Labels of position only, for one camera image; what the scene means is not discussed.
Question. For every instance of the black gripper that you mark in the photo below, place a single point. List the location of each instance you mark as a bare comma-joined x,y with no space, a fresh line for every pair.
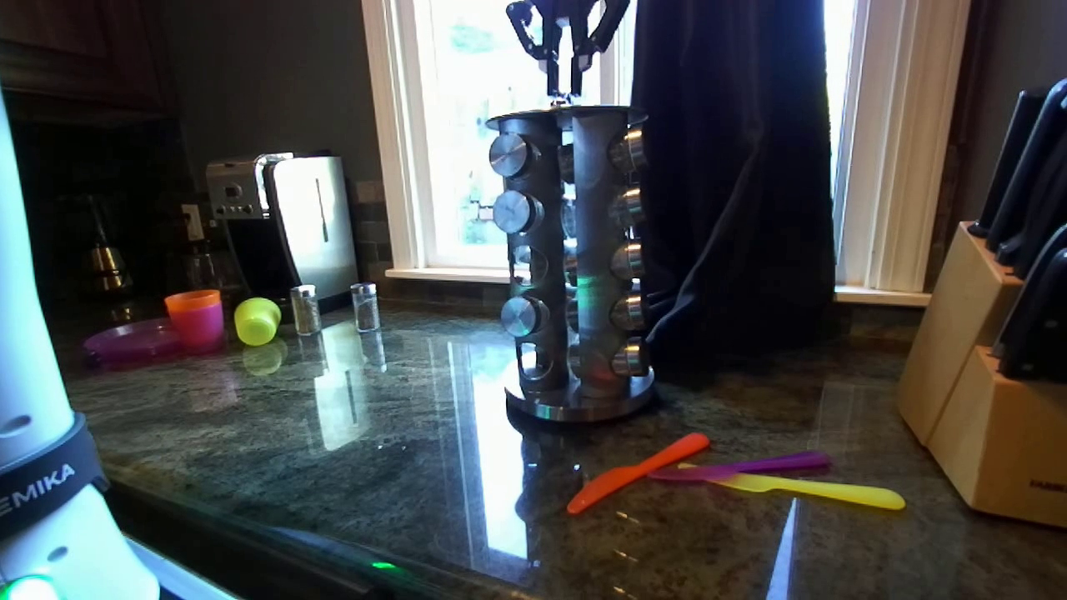
568,8

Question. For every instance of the stainless steel revolving spice rack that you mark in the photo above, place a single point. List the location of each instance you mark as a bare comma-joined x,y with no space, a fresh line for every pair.
594,220

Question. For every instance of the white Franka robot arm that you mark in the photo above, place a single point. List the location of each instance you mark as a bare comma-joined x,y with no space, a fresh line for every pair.
21,335

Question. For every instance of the metal capped spice jar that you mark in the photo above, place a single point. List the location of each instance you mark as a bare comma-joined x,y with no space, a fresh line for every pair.
630,209
520,314
630,152
630,258
630,310
512,155
630,357
513,212

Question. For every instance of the black window curtain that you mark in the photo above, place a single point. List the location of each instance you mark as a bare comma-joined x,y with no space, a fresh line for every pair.
734,168

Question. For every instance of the stainless steel coffee maker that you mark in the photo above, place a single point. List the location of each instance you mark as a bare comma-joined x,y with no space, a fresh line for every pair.
317,220

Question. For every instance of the glass shaker with metal cap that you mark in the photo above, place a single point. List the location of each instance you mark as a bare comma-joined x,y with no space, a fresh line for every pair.
365,309
303,310

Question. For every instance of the yellow-green plastic cup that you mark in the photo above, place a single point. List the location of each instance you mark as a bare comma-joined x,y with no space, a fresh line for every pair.
258,321

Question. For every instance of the orange plastic knife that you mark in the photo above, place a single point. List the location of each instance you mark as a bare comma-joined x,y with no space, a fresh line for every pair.
636,475

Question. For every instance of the orange pink plastic cup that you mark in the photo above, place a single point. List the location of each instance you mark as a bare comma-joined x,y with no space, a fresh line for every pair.
194,321

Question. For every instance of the purple plastic knife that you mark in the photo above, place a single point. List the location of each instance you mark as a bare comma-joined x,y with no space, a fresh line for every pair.
778,466

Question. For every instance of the yellow plastic knife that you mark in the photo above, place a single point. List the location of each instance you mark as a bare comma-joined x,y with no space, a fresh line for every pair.
828,491

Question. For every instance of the purple plastic plate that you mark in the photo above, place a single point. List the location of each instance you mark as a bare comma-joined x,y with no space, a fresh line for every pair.
123,340

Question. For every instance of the wooden knife block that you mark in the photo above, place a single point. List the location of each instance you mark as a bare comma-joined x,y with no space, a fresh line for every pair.
1002,445

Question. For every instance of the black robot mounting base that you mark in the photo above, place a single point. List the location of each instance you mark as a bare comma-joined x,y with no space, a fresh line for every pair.
253,554

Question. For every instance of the white window frame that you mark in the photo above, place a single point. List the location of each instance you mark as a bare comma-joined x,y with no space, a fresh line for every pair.
387,134

